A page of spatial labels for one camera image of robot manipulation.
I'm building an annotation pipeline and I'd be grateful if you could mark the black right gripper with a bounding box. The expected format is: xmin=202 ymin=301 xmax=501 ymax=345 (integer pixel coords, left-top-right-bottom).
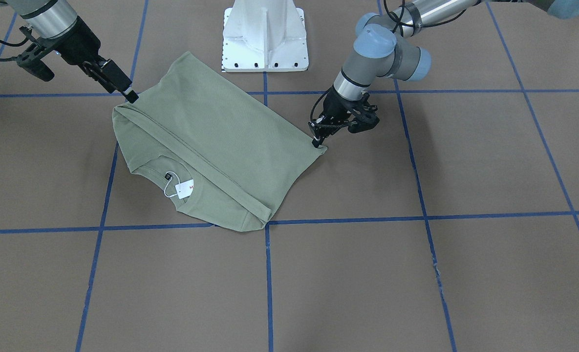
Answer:
xmin=53 ymin=17 xmax=139 ymax=103

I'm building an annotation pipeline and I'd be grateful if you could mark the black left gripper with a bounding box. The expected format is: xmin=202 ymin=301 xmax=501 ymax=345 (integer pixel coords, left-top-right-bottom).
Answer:
xmin=309 ymin=88 xmax=363 ymax=149

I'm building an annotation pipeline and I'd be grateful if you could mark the olive green long-sleeve shirt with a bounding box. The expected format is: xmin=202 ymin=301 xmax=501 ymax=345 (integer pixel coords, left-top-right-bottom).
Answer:
xmin=112 ymin=52 xmax=326 ymax=232

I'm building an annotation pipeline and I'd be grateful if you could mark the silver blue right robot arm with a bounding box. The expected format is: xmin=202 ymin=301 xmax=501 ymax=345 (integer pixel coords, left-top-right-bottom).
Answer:
xmin=0 ymin=0 xmax=139 ymax=103

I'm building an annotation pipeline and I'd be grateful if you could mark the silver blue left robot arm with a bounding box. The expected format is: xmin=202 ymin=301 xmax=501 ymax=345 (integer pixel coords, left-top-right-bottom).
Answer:
xmin=307 ymin=0 xmax=579 ymax=156

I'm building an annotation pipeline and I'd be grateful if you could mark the white paper hang tag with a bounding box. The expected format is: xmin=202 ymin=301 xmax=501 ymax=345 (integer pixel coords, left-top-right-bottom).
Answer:
xmin=174 ymin=179 xmax=194 ymax=199

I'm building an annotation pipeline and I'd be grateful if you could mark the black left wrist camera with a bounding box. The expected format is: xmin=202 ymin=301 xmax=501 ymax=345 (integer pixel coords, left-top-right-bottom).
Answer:
xmin=346 ymin=93 xmax=380 ymax=133

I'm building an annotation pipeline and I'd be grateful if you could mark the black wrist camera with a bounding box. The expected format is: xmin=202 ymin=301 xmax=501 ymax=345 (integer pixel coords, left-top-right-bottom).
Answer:
xmin=346 ymin=93 xmax=380 ymax=133
xmin=15 ymin=43 xmax=55 ymax=82

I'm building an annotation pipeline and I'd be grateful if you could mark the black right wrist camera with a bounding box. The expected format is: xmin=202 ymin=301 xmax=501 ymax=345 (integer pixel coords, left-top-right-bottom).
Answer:
xmin=15 ymin=43 xmax=55 ymax=82

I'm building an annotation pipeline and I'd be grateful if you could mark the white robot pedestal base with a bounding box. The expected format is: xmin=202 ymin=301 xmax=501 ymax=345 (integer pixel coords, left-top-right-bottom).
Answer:
xmin=221 ymin=0 xmax=309 ymax=73

